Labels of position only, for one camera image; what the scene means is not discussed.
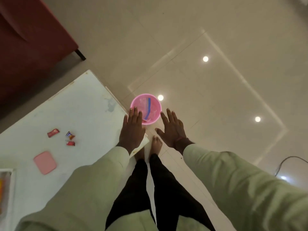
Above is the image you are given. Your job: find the person's left hand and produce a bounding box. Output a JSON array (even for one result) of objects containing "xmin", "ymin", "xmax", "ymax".
[{"xmin": 117, "ymin": 107, "xmax": 146, "ymax": 154}]

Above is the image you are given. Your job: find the person's right hand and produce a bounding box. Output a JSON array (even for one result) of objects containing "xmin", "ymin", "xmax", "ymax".
[{"xmin": 155, "ymin": 108, "xmax": 188, "ymax": 148}]

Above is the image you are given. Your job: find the person's left forearm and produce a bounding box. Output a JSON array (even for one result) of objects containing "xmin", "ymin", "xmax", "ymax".
[{"xmin": 14, "ymin": 146, "xmax": 130, "ymax": 231}]

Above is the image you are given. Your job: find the person's right forearm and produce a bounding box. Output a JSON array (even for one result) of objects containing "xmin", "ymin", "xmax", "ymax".
[{"xmin": 174, "ymin": 138, "xmax": 308, "ymax": 231}]

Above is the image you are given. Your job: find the person's right foot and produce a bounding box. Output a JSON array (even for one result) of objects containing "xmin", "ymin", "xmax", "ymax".
[{"xmin": 149, "ymin": 136, "xmax": 163, "ymax": 156}]

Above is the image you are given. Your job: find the person's foot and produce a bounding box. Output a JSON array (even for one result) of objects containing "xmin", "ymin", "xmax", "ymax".
[
  {"xmin": 149, "ymin": 136, "xmax": 163, "ymax": 156},
  {"xmin": 134, "ymin": 147, "xmax": 145, "ymax": 162}
]

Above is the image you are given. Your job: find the blue wrapper strip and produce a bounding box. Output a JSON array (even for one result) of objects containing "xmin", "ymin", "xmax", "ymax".
[{"xmin": 144, "ymin": 97, "xmax": 151, "ymax": 120}]

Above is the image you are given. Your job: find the pink plastic bucket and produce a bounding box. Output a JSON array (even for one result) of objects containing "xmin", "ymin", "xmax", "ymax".
[{"xmin": 130, "ymin": 94, "xmax": 162, "ymax": 125}]

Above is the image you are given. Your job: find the person's left foot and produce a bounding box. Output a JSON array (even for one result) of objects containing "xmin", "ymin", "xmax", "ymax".
[{"xmin": 134, "ymin": 147, "xmax": 145, "ymax": 162}]

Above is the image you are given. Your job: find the person's right leg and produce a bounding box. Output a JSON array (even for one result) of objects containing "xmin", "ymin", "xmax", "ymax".
[{"xmin": 149, "ymin": 153, "xmax": 216, "ymax": 231}]

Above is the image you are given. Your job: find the person's leg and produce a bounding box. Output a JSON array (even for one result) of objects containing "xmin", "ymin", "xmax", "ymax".
[
  {"xmin": 105, "ymin": 158, "xmax": 157, "ymax": 231},
  {"xmin": 149, "ymin": 153, "xmax": 216, "ymax": 231}
]

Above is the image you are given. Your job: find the person's left leg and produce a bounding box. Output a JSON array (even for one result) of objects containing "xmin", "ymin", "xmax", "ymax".
[{"xmin": 105, "ymin": 158, "xmax": 157, "ymax": 231}]

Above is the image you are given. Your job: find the pink square lid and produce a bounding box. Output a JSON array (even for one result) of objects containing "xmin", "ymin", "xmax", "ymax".
[{"xmin": 33, "ymin": 151, "xmax": 57, "ymax": 175}]

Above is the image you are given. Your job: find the light green shirt hem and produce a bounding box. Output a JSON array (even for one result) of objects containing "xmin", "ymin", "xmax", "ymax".
[{"xmin": 106, "ymin": 209, "xmax": 212, "ymax": 231}]

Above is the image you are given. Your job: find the red sofa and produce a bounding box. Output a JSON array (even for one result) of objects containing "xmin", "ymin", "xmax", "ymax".
[{"xmin": 0, "ymin": 0, "xmax": 79, "ymax": 106}]

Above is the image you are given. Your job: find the white tray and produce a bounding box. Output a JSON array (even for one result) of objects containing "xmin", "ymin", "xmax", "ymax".
[{"xmin": 0, "ymin": 168, "xmax": 16, "ymax": 224}]

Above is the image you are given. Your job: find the black cable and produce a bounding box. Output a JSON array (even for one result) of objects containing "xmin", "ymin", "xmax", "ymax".
[{"xmin": 275, "ymin": 156, "xmax": 308, "ymax": 177}]

